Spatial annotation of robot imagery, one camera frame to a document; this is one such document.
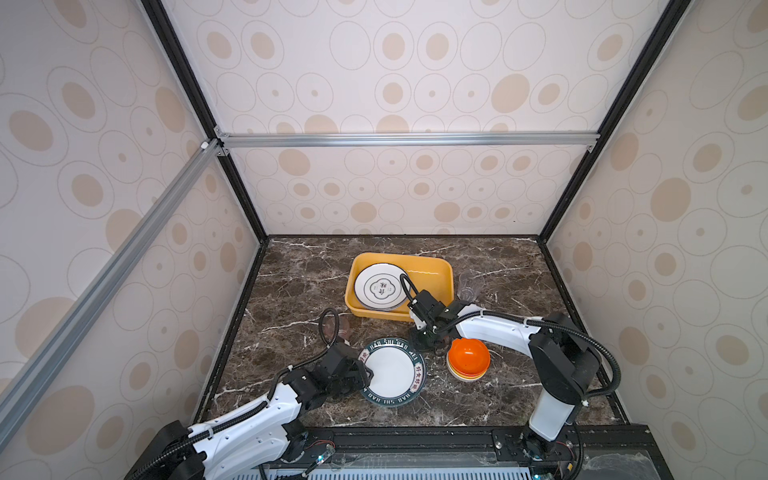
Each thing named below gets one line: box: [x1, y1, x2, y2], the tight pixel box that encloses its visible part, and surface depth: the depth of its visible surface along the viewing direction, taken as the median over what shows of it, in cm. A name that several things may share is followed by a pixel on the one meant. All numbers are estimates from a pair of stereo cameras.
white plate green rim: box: [358, 337, 427, 408], surface depth 85 cm
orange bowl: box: [448, 338, 491, 375], surface depth 82 cm
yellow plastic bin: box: [345, 252, 455, 322], surface depth 107 cm
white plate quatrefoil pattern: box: [354, 263, 408, 311], surface depth 105 cm
